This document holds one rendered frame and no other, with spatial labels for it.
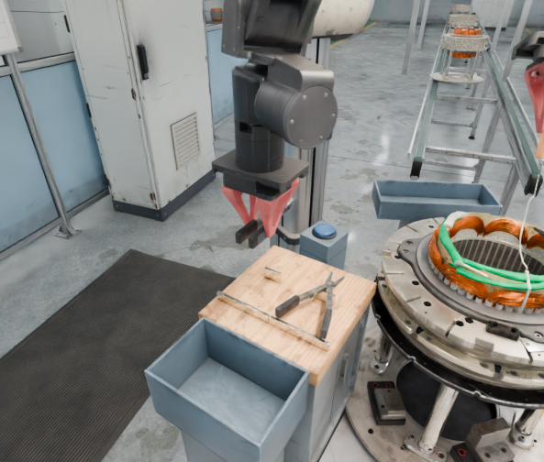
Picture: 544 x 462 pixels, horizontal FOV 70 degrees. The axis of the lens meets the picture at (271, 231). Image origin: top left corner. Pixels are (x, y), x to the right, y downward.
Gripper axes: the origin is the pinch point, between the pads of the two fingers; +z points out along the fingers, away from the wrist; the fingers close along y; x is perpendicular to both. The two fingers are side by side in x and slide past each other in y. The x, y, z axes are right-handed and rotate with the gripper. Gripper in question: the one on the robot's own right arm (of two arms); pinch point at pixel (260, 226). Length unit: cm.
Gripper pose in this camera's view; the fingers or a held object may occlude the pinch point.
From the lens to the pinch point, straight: 51.5
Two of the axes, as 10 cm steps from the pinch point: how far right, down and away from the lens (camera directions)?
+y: 8.5, 3.0, -4.3
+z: 0.0, 8.3, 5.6
